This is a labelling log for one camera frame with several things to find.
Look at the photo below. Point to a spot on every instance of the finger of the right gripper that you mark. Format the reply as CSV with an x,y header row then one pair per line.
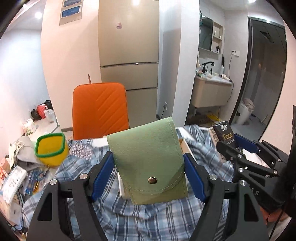
x,y
243,169
266,151

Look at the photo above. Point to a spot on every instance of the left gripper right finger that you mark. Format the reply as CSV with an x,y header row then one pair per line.
x,y
244,219

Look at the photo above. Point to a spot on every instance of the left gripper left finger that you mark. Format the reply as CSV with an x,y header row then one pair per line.
x,y
51,219

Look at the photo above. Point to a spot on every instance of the black face tissue pack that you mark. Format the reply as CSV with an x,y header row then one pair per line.
x,y
222,132

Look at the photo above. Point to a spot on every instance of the green leather pouch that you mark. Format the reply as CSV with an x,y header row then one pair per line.
x,y
150,162

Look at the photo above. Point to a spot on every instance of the person right hand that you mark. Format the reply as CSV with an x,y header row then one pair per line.
x,y
273,217

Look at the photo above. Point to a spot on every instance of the open cardboard box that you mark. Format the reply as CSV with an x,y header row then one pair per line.
x,y
122,190

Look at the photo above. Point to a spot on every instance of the white power strip box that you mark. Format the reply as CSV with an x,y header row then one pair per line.
x,y
13,183

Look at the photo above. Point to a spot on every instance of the blue plaid shirt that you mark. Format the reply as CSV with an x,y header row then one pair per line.
x,y
174,220

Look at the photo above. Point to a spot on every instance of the bathroom vanity cabinet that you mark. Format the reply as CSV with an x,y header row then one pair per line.
x,y
210,92

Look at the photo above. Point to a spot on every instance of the yellow green felt basket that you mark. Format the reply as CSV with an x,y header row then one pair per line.
x,y
52,149

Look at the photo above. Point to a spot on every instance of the grey cloth pile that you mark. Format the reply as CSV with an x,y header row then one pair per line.
x,y
22,153

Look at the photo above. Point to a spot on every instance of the patterned fabric piece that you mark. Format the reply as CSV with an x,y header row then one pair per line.
x,y
81,151

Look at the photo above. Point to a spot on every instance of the white hair dryer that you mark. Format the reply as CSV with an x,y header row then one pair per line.
x,y
223,76

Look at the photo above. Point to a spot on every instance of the black faucet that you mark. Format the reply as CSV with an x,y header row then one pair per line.
x,y
204,66

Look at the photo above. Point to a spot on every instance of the white plastic bag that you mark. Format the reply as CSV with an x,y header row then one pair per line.
x,y
50,115

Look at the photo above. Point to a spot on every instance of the red bag on floor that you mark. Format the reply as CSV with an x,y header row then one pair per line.
x,y
41,110

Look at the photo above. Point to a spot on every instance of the bathroom mirror cabinet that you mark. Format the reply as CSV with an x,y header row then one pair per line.
x,y
211,35

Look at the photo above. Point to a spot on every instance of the orange chair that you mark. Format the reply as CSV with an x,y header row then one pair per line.
x,y
99,109

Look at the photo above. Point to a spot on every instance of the beige refrigerator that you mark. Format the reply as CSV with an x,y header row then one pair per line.
x,y
128,42

